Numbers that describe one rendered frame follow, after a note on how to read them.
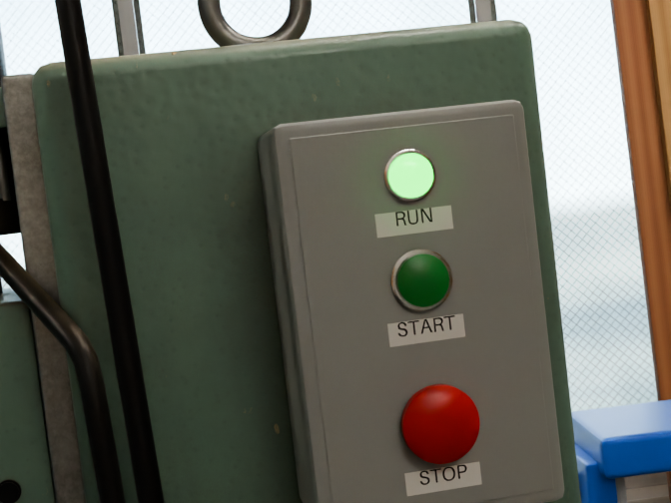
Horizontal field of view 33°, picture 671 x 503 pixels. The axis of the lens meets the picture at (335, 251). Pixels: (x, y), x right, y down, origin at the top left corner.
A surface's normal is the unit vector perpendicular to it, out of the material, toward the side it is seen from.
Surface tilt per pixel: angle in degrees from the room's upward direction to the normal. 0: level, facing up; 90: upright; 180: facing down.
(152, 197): 90
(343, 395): 90
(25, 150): 90
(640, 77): 87
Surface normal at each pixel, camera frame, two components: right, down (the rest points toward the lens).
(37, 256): 0.17, 0.04
